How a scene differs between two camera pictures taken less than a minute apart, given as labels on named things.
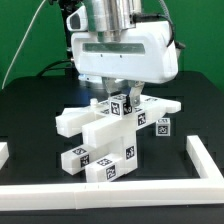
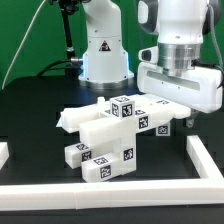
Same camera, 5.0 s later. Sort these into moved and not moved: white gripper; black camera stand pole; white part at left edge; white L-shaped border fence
Moved: white gripper
Not moved: black camera stand pole; white L-shaped border fence; white part at left edge
